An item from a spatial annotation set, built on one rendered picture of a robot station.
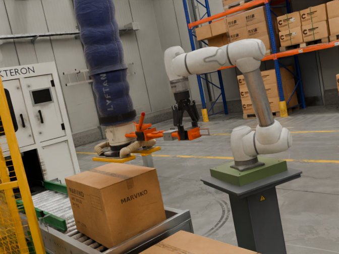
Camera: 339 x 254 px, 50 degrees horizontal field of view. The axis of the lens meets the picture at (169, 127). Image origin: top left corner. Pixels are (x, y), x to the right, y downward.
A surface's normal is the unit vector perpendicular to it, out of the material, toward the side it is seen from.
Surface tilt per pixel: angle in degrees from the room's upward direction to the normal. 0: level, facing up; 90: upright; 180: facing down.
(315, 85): 90
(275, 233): 90
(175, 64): 87
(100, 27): 77
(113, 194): 90
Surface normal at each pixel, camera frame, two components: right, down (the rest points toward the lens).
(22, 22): 0.66, -0.04
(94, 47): -0.23, -0.09
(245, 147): -0.43, 0.18
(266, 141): -0.44, 0.44
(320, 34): -0.71, 0.26
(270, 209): 0.37, 0.04
